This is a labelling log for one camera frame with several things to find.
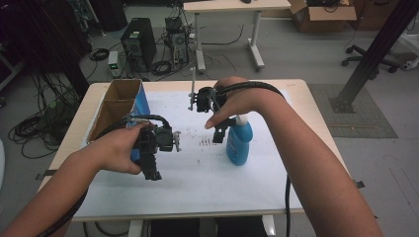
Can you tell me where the open computer case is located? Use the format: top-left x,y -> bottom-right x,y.
163,16 -> 191,66

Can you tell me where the black computer tower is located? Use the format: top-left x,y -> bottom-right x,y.
120,17 -> 158,72

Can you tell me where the black office chair base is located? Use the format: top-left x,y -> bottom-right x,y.
341,43 -> 400,74

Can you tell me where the blue bottle with white cap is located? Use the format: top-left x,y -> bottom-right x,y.
225,114 -> 254,167

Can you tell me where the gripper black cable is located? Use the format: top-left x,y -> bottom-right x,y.
215,81 -> 293,237
36,114 -> 172,237

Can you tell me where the cardboard box with blue side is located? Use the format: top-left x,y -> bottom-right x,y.
86,78 -> 151,144

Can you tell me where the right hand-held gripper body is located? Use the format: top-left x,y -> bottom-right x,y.
188,67 -> 229,115

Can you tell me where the coiled black cable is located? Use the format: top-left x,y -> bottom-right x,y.
88,47 -> 111,62
150,59 -> 173,76

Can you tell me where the small grey power supply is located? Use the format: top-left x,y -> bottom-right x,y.
107,50 -> 121,79

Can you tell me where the grey floor mat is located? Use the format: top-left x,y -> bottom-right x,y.
307,83 -> 399,139

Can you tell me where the tangle of black floor cables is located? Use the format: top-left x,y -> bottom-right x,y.
7,72 -> 82,160

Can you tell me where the person's right hand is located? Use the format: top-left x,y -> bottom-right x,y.
204,76 -> 279,130

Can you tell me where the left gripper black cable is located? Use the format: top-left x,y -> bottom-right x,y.
36,114 -> 172,237

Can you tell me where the black curtain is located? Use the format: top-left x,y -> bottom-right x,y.
0,0 -> 92,98

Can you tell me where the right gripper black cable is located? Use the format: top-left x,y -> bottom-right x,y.
215,81 -> 293,237

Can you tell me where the white desk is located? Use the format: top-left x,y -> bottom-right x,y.
182,0 -> 293,74

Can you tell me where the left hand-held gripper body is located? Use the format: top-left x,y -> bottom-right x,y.
131,114 -> 183,166

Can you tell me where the open brown cardboard box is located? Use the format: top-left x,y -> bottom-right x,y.
289,0 -> 358,34

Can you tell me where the black metal stand post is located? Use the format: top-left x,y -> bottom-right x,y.
330,0 -> 419,114

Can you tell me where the person's left hand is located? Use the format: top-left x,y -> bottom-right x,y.
92,121 -> 156,176

